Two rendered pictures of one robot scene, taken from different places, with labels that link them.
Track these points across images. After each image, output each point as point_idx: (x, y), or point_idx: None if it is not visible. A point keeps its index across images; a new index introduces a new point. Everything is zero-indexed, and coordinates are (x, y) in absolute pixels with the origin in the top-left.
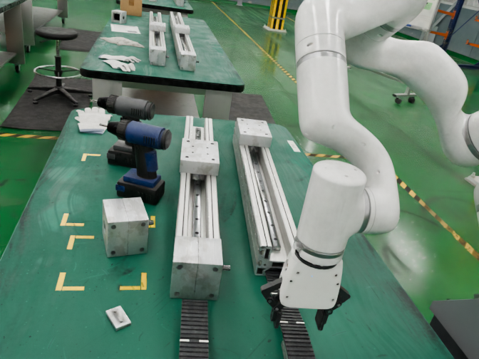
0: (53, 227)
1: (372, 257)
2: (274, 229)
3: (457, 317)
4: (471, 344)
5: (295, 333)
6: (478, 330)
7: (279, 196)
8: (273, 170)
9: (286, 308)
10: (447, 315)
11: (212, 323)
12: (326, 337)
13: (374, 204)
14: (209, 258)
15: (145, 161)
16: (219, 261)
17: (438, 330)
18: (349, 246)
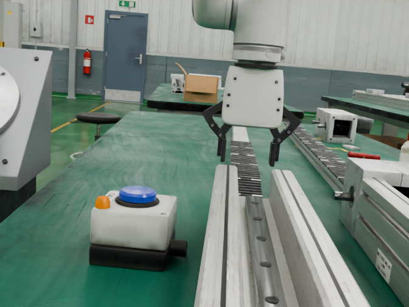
0: None
1: (9, 236)
2: (252, 212)
3: (33, 150)
4: (41, 155)
5: (245, 172)
6: (42, 133)
7: (231, 220)
8: None
9: (246, 191)
10: (28, 165)
11: (336, 206)
12: (199, 190)
13: None
14: (368, 160)
15: None
16: (352, 158)
17: (5, 212)
18: (36, 254)
